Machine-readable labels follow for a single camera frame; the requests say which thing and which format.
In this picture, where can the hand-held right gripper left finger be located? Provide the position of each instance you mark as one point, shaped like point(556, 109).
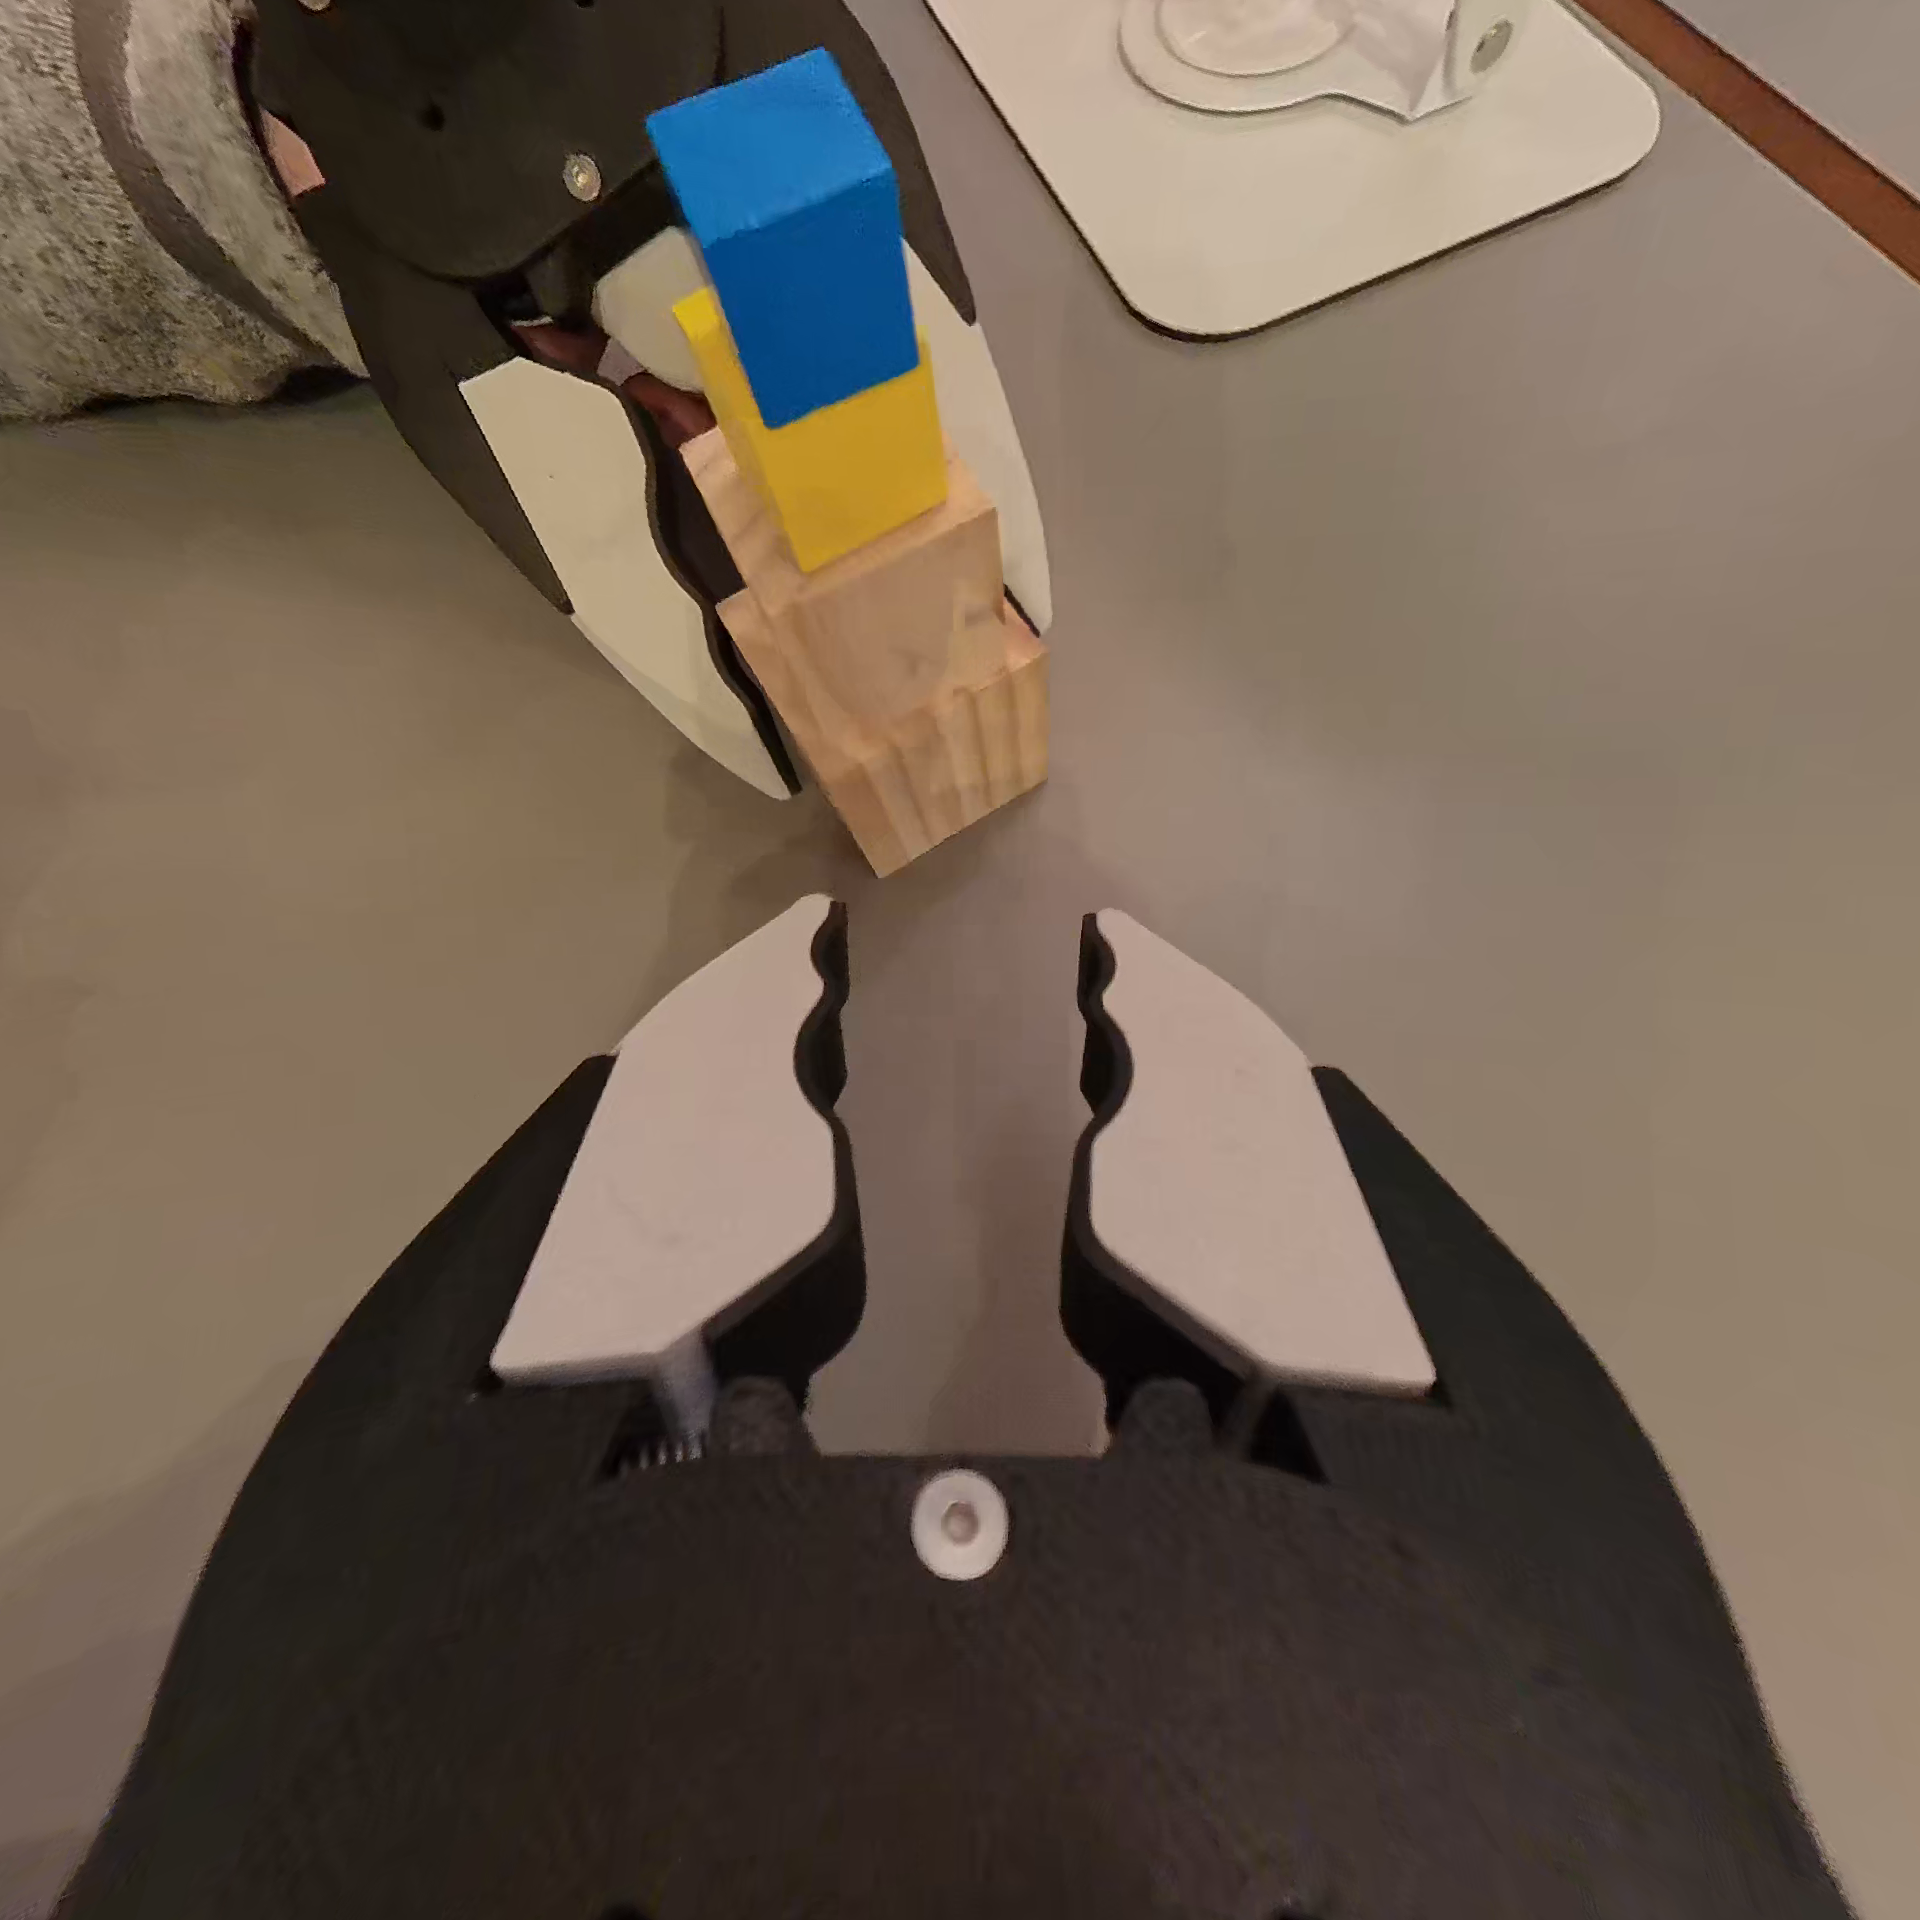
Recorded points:
point(676, 1200)

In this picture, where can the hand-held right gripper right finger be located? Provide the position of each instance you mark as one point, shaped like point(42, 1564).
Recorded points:
point(1244, 1200)

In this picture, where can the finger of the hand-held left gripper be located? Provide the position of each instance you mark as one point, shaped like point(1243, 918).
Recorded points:
point(990, 434)
point(571, 494)

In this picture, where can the yellow wooden block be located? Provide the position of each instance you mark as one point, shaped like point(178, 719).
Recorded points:
point(855, 465)

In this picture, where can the natural wooden cube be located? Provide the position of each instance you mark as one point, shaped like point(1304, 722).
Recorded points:
point(885, 615)
point(944, 765)

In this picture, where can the blue wooden block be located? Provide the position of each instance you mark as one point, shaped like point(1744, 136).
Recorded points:
point(796, 225)

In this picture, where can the person's left forearm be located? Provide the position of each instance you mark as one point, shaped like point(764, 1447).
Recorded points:
point(119, 225)

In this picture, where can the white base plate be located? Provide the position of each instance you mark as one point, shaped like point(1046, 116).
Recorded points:
point(1349, 210)

